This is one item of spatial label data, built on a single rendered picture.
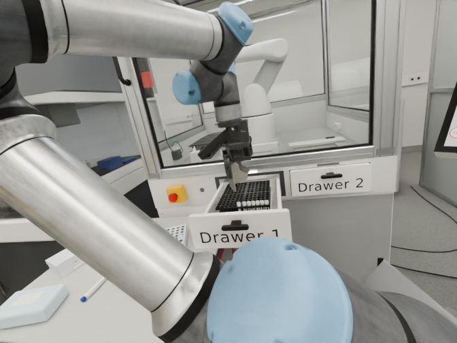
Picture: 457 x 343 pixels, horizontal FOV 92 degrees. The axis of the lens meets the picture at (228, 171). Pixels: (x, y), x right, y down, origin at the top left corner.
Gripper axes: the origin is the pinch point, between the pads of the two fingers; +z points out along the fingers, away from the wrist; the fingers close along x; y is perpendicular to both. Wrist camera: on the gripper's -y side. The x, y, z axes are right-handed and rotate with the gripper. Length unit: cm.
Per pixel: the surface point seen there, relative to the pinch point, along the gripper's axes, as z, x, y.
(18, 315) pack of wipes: 17, -33, -53
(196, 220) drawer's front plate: 5.7, -10.9, -10.0
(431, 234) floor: 98, 108, 126
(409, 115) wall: 42, 335, 222
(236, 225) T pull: 5.9, -14.1, 2.2
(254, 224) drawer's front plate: 7.9, -10.9, 6.4
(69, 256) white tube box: 16, -13, -59
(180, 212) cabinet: 20.8, 22.7, -32.8
